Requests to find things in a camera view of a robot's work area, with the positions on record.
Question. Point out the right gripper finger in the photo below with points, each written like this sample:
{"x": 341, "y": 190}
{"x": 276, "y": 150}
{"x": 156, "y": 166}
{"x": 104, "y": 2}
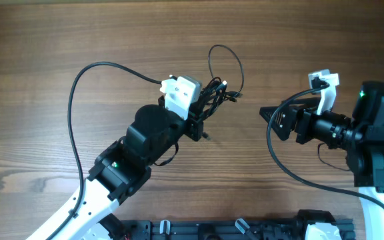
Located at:
{"x": 305, "y": 102}
{"x": 284, "y": 121}

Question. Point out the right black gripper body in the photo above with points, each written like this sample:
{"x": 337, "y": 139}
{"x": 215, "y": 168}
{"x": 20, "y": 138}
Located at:
{"x": 306, "y": 132}

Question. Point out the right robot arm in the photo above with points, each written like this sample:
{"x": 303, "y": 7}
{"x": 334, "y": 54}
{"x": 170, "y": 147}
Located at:
{"x": 362, "y": 137}

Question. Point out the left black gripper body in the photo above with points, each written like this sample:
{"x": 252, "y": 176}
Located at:
{"x": 194, "y": 120}

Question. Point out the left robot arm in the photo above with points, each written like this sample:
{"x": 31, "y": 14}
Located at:
{"x": 123, "y": 168}

